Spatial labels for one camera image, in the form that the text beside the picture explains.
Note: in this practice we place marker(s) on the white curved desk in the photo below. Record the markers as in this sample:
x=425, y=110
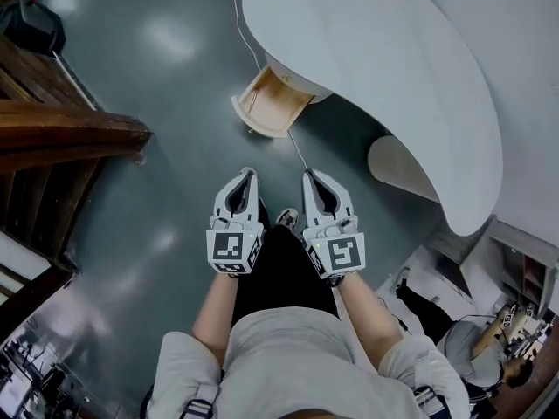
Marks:
x=371, y=59

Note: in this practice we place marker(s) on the large ribbed cream drawer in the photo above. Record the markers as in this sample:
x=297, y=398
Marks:
x=273, y=105

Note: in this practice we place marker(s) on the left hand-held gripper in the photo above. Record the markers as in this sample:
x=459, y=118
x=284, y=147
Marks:
x=227, y=247

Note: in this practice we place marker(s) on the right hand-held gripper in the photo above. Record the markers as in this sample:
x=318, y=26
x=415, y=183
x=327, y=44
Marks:
x=345, y=251

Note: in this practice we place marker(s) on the person's left forearm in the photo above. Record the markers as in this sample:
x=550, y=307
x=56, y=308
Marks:
x=214, y=317

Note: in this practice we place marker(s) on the person's white t-shirt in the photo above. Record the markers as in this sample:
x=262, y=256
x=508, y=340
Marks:
x=297, y=365

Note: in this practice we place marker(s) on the dark grey bag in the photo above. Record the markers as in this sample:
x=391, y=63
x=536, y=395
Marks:
x=32, y=22

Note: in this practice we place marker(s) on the dark brown wooden furniture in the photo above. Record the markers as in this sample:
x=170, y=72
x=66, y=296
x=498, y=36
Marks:
x=57, y=125

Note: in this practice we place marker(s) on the person's black trousers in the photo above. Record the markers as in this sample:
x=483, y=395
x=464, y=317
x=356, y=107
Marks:
x=284, y=277

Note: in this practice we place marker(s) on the person's right forearm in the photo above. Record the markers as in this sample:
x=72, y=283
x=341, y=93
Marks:
x=367, y=317

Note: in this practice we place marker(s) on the person's grey sneaker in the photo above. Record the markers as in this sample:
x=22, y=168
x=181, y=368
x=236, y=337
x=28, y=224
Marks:
x=287, y=217

